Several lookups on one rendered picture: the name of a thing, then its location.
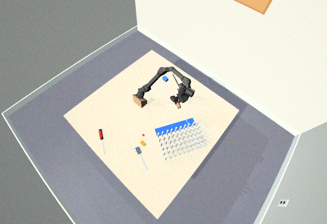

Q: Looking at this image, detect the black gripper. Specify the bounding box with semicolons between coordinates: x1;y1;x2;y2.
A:
170;90;189;104

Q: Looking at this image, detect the small blue block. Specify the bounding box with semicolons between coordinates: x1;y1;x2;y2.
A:
162;76;169;82

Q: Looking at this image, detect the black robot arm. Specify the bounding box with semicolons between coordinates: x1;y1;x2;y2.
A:
136;66;195;103

